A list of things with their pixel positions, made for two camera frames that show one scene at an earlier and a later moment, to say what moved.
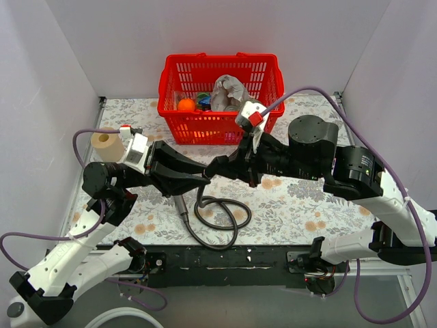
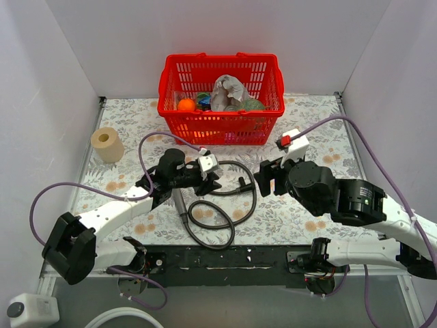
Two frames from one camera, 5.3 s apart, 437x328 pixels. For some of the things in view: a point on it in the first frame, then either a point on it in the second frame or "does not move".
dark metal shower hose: [202, 202] → [222, 210]
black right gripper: [249, 161] → [277, 181]
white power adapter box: [22, 315] does not move
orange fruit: [186, 104] does not move
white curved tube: [123, 311] does not move
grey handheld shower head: [181, 206] does not move
